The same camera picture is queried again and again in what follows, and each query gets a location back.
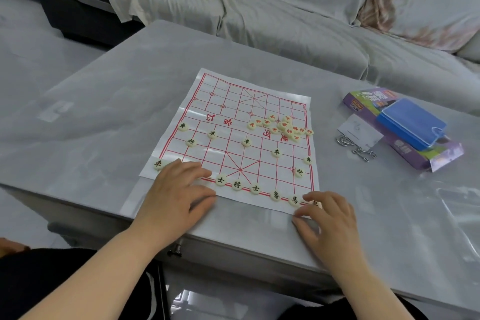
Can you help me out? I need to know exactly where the person's left hand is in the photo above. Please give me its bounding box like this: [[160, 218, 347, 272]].
[[129, 159, 217, 248]]

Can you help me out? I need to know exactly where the person's right hand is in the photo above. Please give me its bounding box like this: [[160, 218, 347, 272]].
[[292, 191, 371, 272]]

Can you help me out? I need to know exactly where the person's right forearm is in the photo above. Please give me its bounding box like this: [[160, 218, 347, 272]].
[[325, 259, 409, 320]]

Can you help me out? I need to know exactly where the person's left forearm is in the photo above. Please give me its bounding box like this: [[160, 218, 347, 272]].
[[18, 223, 170, 320]]

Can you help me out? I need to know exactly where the spread of black-lettered chess pieces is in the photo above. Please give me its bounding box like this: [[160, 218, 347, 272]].
[[152, 122, 323, 208]]

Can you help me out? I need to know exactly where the pile of red-lettered chess pieces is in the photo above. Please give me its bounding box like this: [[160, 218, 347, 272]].
[[246, 114, 315, 142]]

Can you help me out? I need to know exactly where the white paper leaflet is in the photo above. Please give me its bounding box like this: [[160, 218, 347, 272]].
[[337, 113, 385, 153]]

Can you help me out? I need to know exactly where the white red-grid chess board sheet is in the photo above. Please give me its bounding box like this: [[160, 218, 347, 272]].
[[139, 68, 320, 216]]

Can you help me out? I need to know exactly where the purple cardboard game box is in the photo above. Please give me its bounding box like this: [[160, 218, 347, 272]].
[[341, 87, 465, 173]]

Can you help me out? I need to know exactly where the blue plastic case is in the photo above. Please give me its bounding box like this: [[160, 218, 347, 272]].
[[376, 98, 448, 152]]

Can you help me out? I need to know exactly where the person's black clothing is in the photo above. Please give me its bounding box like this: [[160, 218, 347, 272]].
[[0, 248, 167, 320]]

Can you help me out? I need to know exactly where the grey covered sofa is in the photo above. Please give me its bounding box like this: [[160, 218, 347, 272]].
[[100, 0, 480, 116]]

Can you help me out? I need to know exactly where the floral patterned cushion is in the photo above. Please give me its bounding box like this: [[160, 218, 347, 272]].
[[357, 0, 480, 55]]

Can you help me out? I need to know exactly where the black armchair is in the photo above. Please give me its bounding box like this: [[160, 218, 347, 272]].
[[18, 0, 146, 50]]

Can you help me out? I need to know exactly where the metal ring puzzle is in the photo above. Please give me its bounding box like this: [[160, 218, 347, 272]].
[[334, 135, 377, 164]]

